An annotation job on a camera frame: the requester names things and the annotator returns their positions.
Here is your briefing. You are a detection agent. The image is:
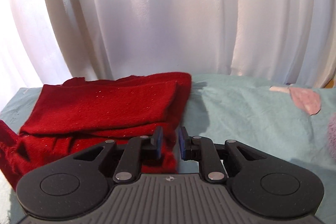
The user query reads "white curtain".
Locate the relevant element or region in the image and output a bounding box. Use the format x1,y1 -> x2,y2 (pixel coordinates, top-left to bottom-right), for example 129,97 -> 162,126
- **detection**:
1,0 -> 335,88

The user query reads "purple plush toy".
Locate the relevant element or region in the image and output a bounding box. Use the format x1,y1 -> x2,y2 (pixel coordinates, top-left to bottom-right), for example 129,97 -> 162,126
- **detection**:
327,113 -> 336,159

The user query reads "red knit cardigan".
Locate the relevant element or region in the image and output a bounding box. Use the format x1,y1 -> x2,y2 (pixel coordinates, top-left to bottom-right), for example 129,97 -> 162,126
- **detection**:
1,72 -> 191,187

